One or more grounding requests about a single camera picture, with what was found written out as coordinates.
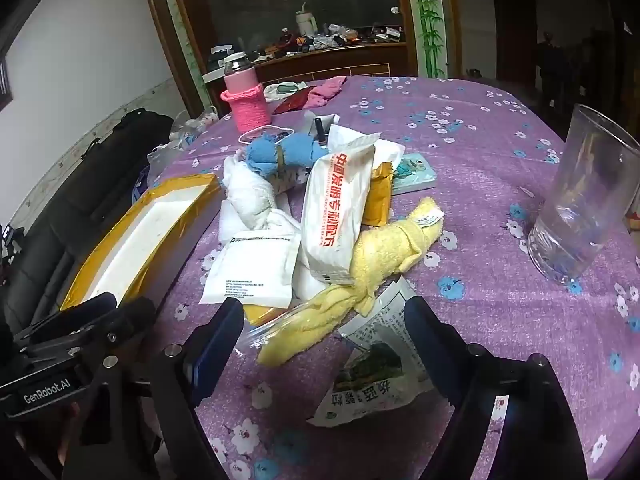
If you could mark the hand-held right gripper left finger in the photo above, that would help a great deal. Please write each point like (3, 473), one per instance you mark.
(224, 332)

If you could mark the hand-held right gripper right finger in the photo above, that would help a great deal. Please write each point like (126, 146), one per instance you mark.
(422, 340)

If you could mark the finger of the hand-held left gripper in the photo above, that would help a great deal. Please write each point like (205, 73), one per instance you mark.
(75, 312)
(127, 317)

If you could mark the yellow towel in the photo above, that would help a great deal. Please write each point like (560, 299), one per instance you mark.
(380, 255)

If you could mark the yellow plastic bag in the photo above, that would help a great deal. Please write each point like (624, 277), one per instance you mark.
(150, 225)

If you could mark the white towel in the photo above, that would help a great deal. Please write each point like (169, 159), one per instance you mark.
(247, 195)

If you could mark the amber zip bag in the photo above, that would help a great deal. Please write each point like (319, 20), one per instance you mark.
(375, 200)

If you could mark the white tissue packet red print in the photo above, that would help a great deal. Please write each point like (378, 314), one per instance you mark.
(335, 210)

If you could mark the blue towel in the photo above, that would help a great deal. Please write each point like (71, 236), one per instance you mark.
(262, 152)

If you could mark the clear plastic wrapper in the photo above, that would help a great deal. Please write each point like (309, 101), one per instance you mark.
(267, 325)

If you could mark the printed newspaper bag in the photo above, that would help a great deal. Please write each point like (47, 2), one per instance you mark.
(380, 360)

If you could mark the white flat paper packet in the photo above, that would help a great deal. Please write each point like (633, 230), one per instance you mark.
(250, 270)

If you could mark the black sofa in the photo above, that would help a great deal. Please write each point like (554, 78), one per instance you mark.
(75, 200)

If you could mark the teal card packet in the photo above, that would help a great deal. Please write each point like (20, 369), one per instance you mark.
(415, 172)

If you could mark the purple floral tablecloth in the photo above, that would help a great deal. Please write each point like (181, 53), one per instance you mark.
(475, 160)

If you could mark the clear plastic cup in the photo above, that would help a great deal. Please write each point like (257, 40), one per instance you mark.
(575, 220)

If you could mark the pile of plastic bags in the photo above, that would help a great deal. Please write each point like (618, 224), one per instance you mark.
(190, 127)

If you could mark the white torn paper packet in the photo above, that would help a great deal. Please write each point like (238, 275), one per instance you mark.
(350, 137)

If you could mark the pink bottle with knitted sleeve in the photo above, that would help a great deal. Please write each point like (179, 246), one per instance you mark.
(245, 100)

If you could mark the dark red pouch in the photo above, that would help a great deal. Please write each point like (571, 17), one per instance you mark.
(295, 101)

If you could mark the white green cloth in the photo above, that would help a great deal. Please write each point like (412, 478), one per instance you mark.
(282, 90)

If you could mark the pink cloth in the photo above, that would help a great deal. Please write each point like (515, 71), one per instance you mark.
(325, 90)

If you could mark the wooden cabinet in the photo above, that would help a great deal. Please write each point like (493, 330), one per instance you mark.
(325, 60)

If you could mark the clutter on cabinet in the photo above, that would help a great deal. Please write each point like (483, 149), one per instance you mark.
(325, 40)

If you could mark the dark wooden door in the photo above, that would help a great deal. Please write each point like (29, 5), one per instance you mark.
(515, 35)

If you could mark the white kettle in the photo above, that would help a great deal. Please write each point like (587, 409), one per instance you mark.
(305, 24)

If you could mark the bamboo painted panel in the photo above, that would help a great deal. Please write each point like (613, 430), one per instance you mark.
(427, 20)

